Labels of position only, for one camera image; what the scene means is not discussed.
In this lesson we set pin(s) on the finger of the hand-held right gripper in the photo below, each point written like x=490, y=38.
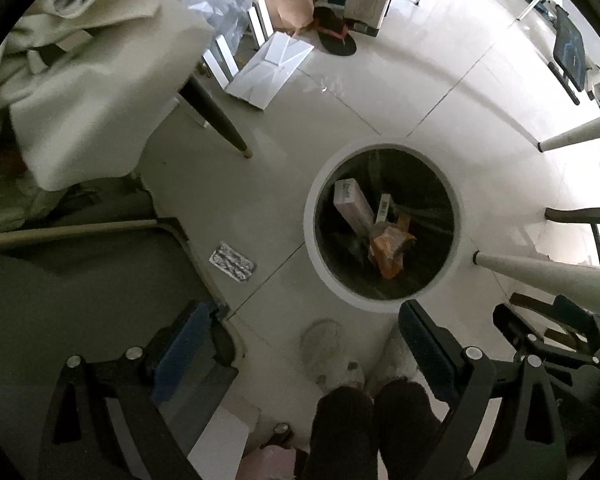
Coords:
x=569, y=308
x=511, y=325

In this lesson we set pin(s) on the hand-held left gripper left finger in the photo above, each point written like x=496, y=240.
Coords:
x=182, y=347

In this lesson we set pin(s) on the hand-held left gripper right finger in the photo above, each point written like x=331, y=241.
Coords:
x=426, y=347

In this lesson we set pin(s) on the silver blister pack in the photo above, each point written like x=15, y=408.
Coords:
x=232, y=261

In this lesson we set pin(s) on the white round trash bin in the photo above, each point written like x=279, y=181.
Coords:
x=384, y=225

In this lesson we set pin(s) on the white right slipper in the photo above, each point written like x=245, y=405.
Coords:
x=397, y=357

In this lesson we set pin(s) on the white slipper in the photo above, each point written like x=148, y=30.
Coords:
x=397, y=357
x=325, y=350

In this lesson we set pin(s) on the white tapered table leg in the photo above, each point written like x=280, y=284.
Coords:
x=545, y=271
x=580, y=132

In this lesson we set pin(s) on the person's right leg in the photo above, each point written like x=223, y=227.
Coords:
x=412, y=430

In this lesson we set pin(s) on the black metal chair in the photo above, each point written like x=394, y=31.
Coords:
x=587, y=222

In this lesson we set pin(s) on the white paper sheet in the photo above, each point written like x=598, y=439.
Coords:
x=225, y=437

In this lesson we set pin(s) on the white left slipper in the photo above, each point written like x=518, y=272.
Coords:
x=325, y=350

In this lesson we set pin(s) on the orange crumpled wrapper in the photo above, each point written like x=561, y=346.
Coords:
x=390, y=250

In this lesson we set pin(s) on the grey green upholstered seat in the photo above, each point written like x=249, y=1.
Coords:
x=80, y=305

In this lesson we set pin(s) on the pink cloth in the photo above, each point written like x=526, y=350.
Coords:
x=267, y=464

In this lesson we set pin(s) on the small white barcode box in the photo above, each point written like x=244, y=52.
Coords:
x=384, y=208

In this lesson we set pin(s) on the white long carton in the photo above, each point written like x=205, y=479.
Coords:
x=352, y=205

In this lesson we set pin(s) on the dark tapered furniture leg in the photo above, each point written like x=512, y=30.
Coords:
x=214, y=112

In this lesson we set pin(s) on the black weight bench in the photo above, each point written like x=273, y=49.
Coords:
x=570, y=50

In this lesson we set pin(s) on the beige cloth bag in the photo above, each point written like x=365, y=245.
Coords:
x=105, y=95

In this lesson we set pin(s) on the white flat cardboard box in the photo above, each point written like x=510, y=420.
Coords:
x=270, y=67

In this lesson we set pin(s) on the black flip-flop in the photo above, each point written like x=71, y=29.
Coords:
x=337, y=37

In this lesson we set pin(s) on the clear plastic bag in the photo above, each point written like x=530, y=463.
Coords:
x=220, y=2

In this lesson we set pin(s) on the brown paper bag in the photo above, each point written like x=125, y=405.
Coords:
x=290, y=5

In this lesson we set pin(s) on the beige printed cloth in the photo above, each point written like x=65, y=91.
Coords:
x=45, y=15

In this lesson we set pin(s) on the white metal frame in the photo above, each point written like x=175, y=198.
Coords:
x=232, y=50

